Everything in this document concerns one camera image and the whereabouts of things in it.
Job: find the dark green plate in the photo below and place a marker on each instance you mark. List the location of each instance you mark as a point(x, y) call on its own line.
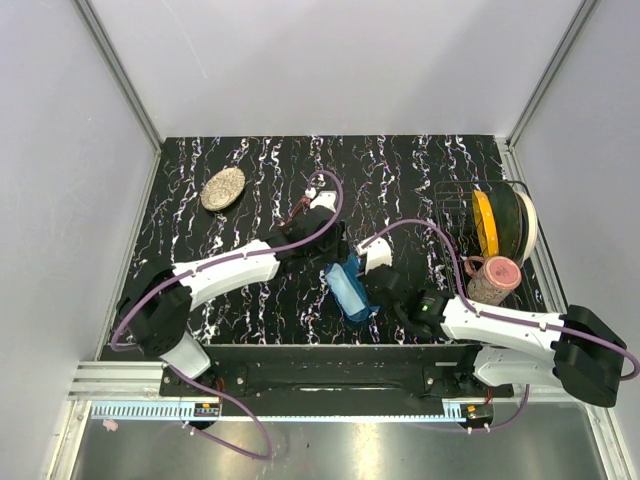
point(507, 212)

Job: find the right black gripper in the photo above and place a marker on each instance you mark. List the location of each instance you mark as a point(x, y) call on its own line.
point(372, 299)

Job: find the white cable duct strip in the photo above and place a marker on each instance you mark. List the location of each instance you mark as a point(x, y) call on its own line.
point(312, 410)

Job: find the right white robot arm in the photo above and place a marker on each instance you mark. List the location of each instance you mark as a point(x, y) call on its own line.
point(574, 350)

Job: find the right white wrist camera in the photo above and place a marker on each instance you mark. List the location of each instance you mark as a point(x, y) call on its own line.
point(374, 254)

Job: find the yellow plate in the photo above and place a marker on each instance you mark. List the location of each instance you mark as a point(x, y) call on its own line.
point(485, 224)

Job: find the red frame sunglasses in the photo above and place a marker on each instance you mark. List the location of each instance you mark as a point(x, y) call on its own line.
point(302, 204)

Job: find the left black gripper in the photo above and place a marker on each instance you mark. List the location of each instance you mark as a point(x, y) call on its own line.
point(339, 239)

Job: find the speckled oval stone coaster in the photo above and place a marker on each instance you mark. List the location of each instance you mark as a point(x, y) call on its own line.
point(223, 189)

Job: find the black wire dish rack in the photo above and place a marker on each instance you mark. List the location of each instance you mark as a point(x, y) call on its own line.
point(469, 320)

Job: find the light blue cleaning cloth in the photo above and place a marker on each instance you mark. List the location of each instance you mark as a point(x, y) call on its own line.
point(344, 292)

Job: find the cream white plate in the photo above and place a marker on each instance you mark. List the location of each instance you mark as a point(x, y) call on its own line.
point(530, 227)

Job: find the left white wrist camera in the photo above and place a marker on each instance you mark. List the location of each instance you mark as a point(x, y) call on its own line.
point(321, 198)

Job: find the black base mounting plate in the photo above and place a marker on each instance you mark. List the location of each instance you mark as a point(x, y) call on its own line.
point(400, 383)

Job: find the blue glasses case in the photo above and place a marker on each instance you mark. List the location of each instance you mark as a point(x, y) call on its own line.
point(352, 268)

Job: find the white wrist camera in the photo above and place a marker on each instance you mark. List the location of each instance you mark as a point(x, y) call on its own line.
point(374, 254)
point(321, 198)

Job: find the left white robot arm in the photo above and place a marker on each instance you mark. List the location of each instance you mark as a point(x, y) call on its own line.
point(153, 313)

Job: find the pink patterned mug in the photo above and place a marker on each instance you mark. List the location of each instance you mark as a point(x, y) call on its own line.
point(492, 279)

